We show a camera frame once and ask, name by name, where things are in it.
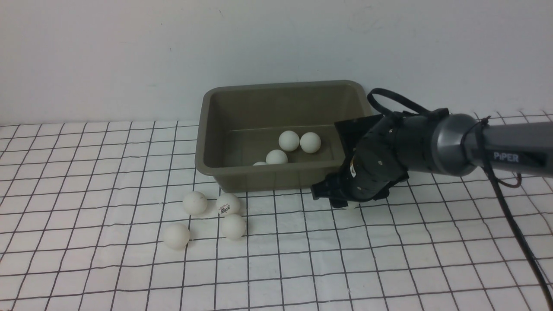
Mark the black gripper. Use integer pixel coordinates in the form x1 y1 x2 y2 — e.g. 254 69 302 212
311 153 409 209

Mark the white ball with red-black logo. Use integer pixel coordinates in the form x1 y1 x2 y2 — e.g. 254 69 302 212
300 132 322 154

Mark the white ball with side logo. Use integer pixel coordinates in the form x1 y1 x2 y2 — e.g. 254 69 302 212
345 201 360 210

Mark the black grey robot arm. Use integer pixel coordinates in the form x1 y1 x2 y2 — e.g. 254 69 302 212
311 112 553 208

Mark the plain white ping-pong ball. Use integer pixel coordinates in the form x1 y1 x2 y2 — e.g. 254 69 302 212
182 191 208 215

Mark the olive green plastic bin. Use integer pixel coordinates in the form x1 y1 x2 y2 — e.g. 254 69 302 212
195 80 373 193

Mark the white ball with black logo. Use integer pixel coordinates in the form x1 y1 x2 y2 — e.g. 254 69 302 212
215 193 241 216

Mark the white black-grid tablecloth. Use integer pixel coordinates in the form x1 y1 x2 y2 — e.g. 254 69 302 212
0 121 548 311

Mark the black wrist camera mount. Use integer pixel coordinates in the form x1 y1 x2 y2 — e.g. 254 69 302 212
334 114 383 157

